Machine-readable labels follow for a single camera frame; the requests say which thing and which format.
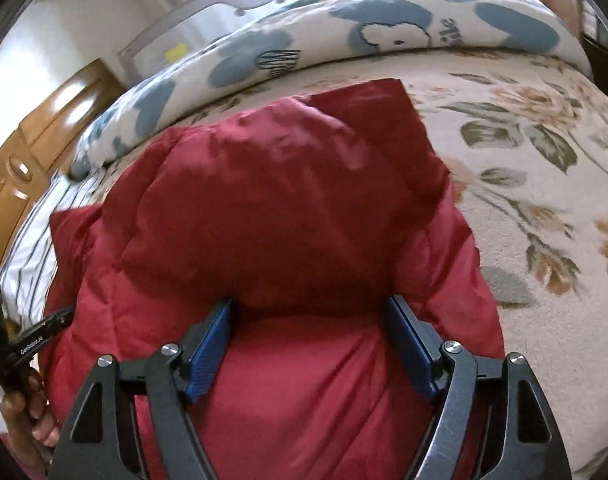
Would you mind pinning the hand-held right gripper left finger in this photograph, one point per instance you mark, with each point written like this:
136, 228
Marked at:
209, 350

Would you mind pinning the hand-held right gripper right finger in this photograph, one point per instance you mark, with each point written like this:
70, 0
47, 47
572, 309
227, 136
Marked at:
408, 345

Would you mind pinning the wooden headboard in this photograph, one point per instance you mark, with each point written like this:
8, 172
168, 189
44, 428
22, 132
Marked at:
44, 125

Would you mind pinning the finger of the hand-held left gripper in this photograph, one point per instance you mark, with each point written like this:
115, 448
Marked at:
59, 321

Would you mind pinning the yellow tag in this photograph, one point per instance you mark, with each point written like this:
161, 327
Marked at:
177, 52

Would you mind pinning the person's left hand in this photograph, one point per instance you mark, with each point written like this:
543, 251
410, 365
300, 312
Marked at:
36, 410

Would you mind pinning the red quilted jacket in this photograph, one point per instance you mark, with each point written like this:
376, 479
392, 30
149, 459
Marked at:
284, 210

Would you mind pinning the striped pillow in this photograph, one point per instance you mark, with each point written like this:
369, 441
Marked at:
29, 250

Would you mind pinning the floral bed sheet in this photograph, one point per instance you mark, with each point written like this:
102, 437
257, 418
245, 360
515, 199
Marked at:
533, 185

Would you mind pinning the blue flower print quilt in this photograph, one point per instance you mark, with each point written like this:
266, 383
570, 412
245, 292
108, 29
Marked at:
334, 25

